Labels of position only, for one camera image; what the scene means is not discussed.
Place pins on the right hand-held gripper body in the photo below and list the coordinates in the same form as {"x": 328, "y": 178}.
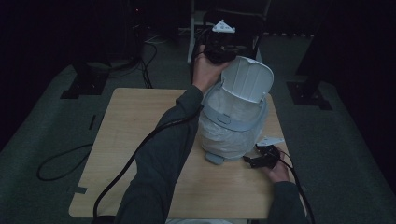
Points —
{"x": 267, "y": 158}

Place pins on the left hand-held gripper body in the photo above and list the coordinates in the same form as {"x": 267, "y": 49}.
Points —
{"x": 222, "y": 46}

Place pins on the grey white pedal bin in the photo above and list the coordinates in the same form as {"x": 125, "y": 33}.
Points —
{"x": 246, "y": 81}

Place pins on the person's right hand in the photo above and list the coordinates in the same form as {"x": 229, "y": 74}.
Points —
{"x": 278, "y": 172}

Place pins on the person's left hand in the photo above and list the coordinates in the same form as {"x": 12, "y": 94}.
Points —
{"x": 207, "y": 73}

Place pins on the clear plastic bin liner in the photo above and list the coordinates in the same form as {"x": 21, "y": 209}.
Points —
{"x": 232, "y": 137}

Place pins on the grey tape patch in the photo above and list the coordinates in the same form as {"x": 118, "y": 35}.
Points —
{"x": 81, "y": 190}

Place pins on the black stand base plate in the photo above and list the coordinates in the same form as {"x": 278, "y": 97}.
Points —
{"x": 308, "y": 95}
{"x": 85, "y": 84}

